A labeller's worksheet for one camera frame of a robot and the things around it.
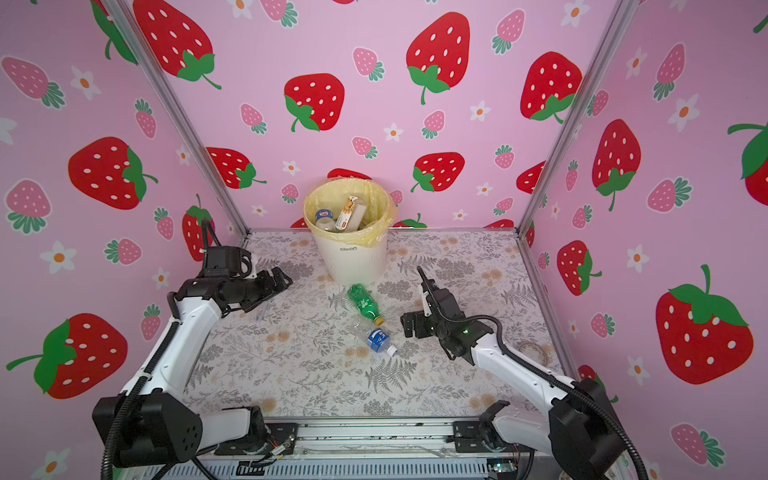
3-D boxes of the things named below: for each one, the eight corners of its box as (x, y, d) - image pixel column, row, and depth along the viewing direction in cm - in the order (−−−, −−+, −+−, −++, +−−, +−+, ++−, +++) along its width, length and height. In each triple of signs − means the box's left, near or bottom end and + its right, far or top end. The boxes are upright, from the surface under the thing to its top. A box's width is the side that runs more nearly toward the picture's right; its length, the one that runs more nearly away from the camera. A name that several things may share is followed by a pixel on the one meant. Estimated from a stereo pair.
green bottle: (371, 332, 95) (370, 323, 90) (349, 296, 104) (347, 286, 99) (385, 324, 97) (385, 315, 92) (363, 289, 106) (361, 280, 101)
